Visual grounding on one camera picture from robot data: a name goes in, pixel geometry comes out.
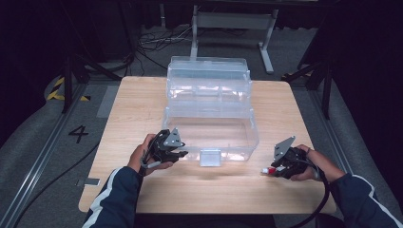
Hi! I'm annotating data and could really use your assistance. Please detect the grey metal desk frame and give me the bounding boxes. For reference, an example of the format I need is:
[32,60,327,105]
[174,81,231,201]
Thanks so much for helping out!
[188,4,279,75]

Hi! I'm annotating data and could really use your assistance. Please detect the clear plastic storage box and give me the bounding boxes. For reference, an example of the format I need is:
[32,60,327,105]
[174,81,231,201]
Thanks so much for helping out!
[161,56,260,167]

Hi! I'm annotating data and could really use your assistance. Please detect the person's left hand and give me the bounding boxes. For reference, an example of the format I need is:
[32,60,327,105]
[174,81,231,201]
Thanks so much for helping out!
[127,133,174,177]

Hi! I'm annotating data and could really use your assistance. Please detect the left hand-held gripper cable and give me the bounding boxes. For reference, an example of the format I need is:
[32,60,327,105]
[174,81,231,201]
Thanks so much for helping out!
[139,139,163,177]

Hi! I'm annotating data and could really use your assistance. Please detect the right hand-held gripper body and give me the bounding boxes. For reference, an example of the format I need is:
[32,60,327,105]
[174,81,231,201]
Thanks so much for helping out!
[274,136,310,180]

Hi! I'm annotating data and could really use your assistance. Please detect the right hand-held gripper cable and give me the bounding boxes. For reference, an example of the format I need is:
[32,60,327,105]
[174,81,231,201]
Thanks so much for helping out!
[294,158,331,228]

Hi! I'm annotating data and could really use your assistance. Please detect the black metal stand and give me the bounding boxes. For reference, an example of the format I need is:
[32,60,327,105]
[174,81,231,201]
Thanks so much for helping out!
[281,60,334,120]
[60,53,123,114]

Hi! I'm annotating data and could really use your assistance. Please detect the aluminium floor rail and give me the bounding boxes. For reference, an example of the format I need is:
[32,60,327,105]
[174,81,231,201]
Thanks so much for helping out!
[0,84,88,228]
[308,89,379,228]

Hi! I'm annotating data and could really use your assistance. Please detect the hand-held gripper cable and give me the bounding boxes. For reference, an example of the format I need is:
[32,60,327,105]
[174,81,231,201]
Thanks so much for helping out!
[139,139,163,177]
[294,158,331,228]

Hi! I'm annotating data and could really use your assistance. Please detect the white and red tube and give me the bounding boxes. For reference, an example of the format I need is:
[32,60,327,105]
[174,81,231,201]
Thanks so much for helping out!
[260,166,286,176]

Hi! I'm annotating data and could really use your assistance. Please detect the person's right hand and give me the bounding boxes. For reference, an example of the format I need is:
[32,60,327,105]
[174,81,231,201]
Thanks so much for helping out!
[290,144,346,183]

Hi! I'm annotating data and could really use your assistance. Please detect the black floor cable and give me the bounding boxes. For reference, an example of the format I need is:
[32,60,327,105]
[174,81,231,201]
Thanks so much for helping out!
[12,142,101,228]

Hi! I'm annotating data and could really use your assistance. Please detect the tangle of floor cables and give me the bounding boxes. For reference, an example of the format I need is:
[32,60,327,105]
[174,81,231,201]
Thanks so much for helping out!
[136,25,194,79]

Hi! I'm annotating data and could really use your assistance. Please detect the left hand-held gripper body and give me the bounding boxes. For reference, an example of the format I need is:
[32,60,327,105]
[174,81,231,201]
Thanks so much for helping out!
[144,127,185,164]

